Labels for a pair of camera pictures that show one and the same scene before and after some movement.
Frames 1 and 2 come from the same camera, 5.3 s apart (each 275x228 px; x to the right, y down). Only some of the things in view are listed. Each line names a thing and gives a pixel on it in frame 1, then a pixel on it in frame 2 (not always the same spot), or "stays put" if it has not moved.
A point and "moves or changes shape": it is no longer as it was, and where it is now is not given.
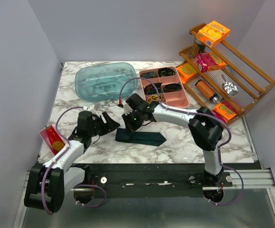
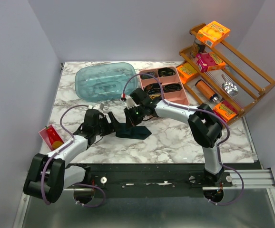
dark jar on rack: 198,48 stays put
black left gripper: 153,180 stays put
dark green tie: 151,138 moves or changes shape
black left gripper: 110,125 stays put
